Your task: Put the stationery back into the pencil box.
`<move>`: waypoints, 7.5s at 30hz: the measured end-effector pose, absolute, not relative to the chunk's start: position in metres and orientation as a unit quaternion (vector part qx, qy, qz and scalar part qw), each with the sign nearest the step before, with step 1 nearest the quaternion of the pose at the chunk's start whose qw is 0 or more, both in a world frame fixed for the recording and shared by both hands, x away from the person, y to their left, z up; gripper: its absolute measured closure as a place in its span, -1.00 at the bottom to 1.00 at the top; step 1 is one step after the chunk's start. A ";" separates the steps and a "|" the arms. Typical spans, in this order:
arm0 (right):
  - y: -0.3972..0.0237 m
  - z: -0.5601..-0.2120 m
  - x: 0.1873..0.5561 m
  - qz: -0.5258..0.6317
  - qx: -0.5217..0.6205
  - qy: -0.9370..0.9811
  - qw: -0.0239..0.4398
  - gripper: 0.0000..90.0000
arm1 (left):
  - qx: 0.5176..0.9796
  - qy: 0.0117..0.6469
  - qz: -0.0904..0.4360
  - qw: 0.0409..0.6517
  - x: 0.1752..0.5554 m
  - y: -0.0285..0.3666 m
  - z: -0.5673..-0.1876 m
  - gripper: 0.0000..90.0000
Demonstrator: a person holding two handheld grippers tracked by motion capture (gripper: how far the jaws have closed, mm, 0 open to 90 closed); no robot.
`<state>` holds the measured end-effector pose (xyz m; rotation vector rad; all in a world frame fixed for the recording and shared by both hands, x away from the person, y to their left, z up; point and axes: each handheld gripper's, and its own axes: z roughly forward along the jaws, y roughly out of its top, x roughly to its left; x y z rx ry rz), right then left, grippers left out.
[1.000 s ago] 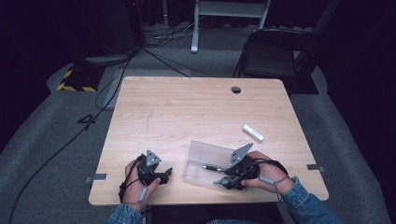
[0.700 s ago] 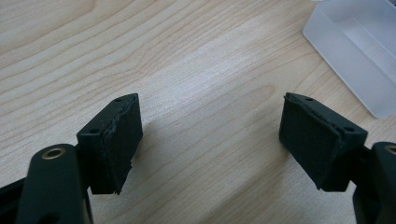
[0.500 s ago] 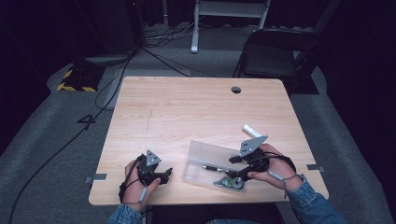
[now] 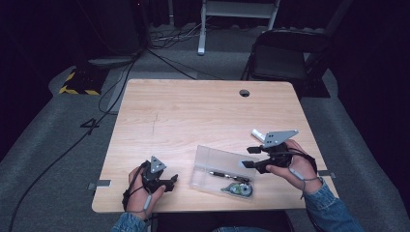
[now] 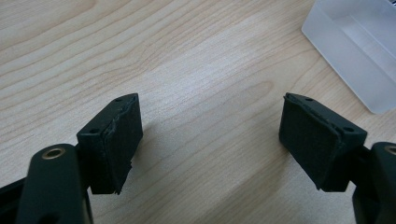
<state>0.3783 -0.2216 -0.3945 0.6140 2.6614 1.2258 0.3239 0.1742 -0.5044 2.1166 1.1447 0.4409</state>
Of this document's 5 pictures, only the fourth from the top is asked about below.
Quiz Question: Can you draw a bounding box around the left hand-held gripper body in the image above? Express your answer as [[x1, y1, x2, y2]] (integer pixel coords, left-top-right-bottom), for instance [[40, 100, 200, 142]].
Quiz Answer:
[[141, 155, 168, 194]]

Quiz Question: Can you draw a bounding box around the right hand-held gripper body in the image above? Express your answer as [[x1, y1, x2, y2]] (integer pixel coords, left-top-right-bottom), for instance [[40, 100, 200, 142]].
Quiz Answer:
[[255, 129, 300, 175]]

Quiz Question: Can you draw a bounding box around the white cylindrical tube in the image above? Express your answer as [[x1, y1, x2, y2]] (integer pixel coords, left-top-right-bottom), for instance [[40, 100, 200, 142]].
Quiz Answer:
[[250, 129, 266, 142]]

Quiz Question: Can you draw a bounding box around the green correction tape dispenser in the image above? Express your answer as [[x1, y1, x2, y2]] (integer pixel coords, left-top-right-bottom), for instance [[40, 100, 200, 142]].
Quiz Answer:
[[220, 182, 253, 197]]

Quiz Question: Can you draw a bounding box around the black pen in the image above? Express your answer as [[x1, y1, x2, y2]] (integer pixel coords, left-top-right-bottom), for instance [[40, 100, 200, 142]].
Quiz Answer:
[[208, 171, 251, 184]]

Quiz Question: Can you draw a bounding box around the clear plastic box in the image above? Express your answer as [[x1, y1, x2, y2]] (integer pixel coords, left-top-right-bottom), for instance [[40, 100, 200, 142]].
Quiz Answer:
[[189, 144, 259, 199]]

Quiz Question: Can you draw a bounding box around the person's left hand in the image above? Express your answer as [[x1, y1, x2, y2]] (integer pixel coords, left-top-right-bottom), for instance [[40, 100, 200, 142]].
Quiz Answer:
[[127, 162, 167, 221]]

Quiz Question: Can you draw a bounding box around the person's right hand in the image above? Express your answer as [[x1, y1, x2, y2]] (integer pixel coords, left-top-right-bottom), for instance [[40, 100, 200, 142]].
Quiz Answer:
[[265, 138, 323, 194]]

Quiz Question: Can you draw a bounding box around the grey tape piece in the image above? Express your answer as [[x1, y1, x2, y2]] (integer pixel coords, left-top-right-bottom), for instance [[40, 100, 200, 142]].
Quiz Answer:
[[317, 170, 337, 180], [87, 179, 112, 190]]

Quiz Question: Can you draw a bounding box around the black folding chair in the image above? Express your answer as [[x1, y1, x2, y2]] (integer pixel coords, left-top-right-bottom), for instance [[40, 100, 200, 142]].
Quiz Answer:
[[241, 28, 335, 99]]

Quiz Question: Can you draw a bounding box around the black yellow striped floor base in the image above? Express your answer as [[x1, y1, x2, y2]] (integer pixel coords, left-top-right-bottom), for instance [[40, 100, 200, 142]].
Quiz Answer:
[[58, 66, 109, 97]]

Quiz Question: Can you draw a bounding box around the grey floor plate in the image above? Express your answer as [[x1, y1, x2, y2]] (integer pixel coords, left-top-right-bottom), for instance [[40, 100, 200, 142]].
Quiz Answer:
[[87, 55, 139, 68]]

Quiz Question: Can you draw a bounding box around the white metal stand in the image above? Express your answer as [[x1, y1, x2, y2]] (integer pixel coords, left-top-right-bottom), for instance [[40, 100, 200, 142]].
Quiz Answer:
[[196, 0, 280, 56]]

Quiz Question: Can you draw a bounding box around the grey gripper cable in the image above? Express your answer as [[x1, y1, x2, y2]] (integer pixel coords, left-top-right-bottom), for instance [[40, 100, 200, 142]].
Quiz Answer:
[[129, 192, 154, 223], [288, 166, 321, 200]]

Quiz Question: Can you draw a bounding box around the long black floor cable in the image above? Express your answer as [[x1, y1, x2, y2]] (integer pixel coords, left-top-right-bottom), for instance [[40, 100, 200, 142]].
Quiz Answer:
[[8, 51, 143, 232]]

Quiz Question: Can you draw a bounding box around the thin black floor cable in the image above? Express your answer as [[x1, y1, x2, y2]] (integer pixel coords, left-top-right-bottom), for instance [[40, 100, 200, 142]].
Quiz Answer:
[[146, 47, 224, 81]]

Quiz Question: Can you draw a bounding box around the tangle of floor cables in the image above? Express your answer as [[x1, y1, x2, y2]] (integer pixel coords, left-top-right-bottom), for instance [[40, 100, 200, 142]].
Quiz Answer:
[[149, 22, 207, 50]]

